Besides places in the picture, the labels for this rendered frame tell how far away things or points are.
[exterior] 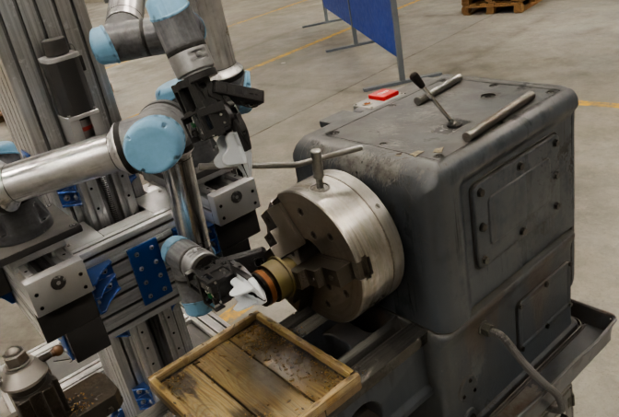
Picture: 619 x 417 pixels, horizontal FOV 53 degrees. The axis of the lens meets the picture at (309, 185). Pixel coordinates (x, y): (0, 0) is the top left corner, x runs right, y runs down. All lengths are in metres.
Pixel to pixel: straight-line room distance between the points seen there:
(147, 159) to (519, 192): 0.83
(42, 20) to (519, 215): 1.27
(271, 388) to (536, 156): 0.79
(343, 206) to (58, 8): 0.94
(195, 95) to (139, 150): 0.22
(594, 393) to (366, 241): 1.51
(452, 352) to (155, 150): 0.79
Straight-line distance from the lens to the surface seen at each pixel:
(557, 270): 1.78
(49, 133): 1.80
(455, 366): 1.52
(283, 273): 1.27
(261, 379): 1.38
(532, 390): 1.78
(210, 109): 1.14
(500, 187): 1.44
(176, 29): 1.16
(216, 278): 1.29
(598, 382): 2.63
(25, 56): 1.76
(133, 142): 1.30
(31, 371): 1.19
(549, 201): 1.64
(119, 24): 1.30
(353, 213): 1.25
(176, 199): 1.52
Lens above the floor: 1.77
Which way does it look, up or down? 24 degrees down
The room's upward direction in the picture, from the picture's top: 11 degrees counter-clockwise
